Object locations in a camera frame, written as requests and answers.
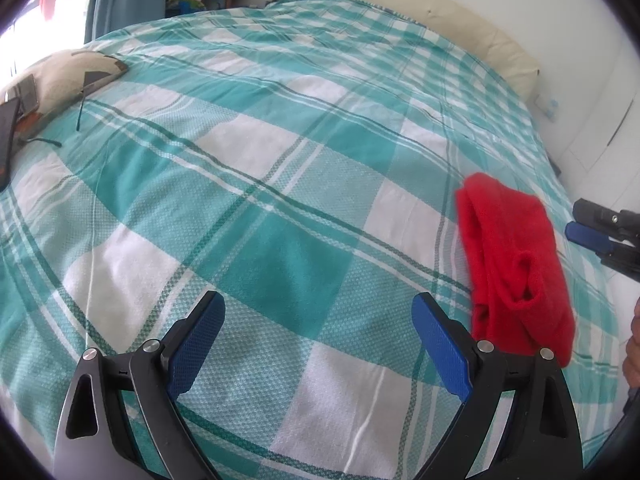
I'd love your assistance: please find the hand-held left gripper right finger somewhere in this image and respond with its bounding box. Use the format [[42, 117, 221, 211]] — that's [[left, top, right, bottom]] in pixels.
[[411, 293, 584, 480]]

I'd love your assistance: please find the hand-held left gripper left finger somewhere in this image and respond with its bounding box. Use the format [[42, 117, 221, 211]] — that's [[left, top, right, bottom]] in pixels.
[[54, 290, 226, 480]]

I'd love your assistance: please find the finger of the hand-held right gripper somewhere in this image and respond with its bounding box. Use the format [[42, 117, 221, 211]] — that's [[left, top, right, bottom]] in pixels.
[[572, 198, 640, 247], [564, 222, 640, 282]]

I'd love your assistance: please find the red knit sweater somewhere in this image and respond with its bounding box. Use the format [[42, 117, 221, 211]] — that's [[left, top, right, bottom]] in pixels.
[[456, 172, 577, 369]]

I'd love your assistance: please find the person's right hand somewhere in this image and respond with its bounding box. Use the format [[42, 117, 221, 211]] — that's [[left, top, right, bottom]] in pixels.
[[624, 296, 640, 389]]

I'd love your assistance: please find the teal plaid bedsheet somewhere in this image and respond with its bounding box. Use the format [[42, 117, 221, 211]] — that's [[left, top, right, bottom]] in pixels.
[[0, 0, 632, 480]]

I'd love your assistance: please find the flat black object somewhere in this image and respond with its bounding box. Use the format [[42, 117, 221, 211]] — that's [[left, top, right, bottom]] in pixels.
[[0, 97, 24, 192]]

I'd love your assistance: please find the beige patterned pillow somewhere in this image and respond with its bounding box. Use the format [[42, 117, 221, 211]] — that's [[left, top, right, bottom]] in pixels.
[[0, 49, 129, 144]]

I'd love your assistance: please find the white wall socket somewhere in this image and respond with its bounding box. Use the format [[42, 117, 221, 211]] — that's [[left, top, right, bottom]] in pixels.
[[535, 95, 559, 122]]

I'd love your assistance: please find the dark green cord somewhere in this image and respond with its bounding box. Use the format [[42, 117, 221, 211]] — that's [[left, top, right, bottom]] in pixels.
[[26, 91, 87, 149]]

